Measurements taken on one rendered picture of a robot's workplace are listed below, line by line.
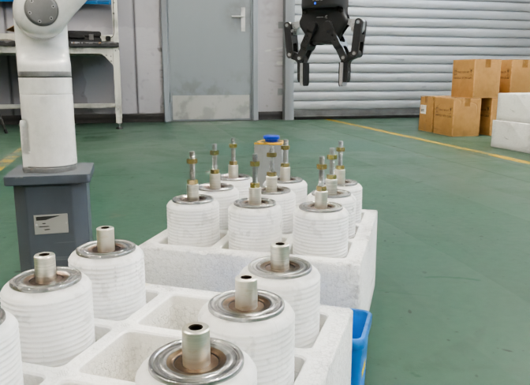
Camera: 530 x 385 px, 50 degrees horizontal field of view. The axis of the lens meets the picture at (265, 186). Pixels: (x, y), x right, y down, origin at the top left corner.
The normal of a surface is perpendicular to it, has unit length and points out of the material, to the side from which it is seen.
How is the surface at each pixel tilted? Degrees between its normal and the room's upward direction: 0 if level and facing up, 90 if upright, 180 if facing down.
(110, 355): 90
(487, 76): 90
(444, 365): 0
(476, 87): 90
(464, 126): 90
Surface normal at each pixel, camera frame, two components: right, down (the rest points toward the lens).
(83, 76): 0.23, 0.18
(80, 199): 0.84, 0.11
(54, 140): 0.52, 0.16
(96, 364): 0.95, 0.06
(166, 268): -0.26, 0.18
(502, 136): -0.97, 0.05
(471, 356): 0.00, -0.98
